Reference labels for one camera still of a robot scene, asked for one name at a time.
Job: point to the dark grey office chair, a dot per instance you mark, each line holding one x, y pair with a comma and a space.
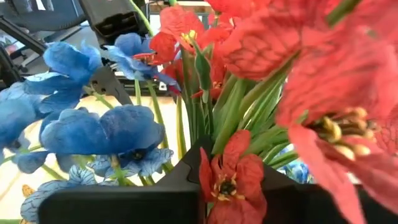
46, 15

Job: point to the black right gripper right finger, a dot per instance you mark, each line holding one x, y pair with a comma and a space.
298, 205

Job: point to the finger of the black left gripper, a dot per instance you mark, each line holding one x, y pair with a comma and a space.
107, 82

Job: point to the black diagonal frame strut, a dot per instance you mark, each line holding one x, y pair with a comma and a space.
21, 34

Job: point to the red artificial flower bunch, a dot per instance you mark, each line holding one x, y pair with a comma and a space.
342, 71
177, 21

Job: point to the blue artificial flower bunch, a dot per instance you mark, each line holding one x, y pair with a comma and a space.
295, 171
102, 130

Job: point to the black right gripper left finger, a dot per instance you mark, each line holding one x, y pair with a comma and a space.
124, 205

